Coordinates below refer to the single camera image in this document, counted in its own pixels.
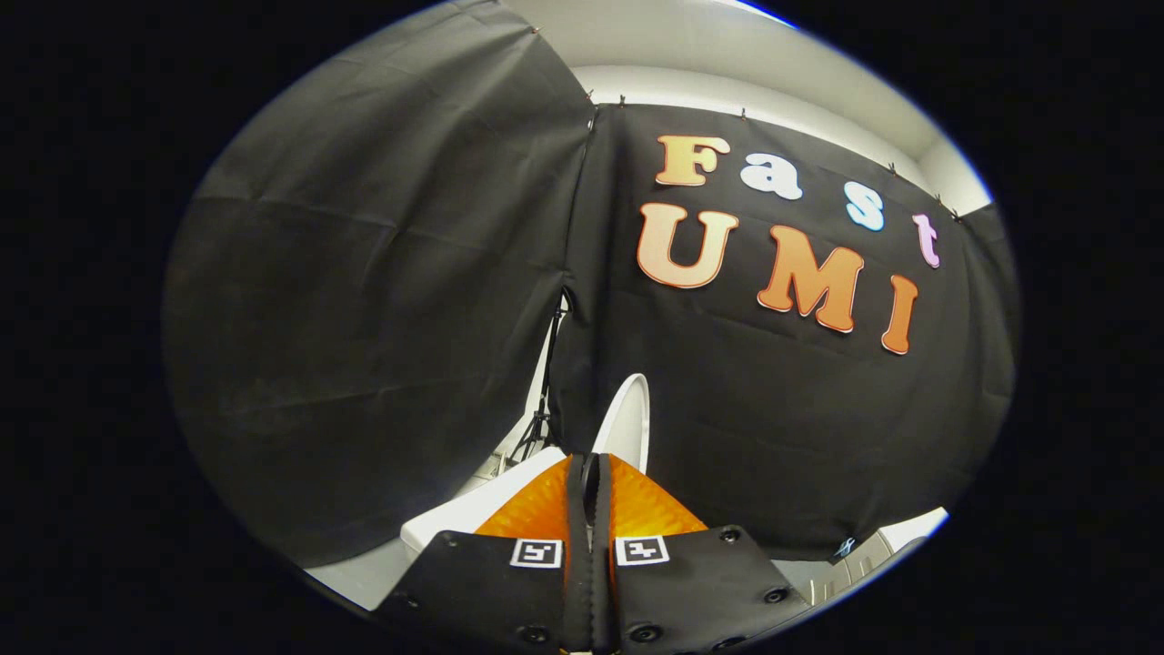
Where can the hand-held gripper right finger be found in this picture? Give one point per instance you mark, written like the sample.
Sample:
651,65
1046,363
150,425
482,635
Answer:
602,564

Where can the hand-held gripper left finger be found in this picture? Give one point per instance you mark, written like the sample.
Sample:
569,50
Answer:
576,564

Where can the white toilet lid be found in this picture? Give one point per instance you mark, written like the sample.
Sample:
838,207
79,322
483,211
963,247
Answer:
627,423

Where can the black tripod stand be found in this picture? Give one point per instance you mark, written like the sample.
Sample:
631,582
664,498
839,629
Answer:
546,400

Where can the white drawer cabinet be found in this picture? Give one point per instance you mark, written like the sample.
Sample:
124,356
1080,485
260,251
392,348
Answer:
900,532

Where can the black backdrop cloth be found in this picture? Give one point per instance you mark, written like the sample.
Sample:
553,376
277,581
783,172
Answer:
364,318

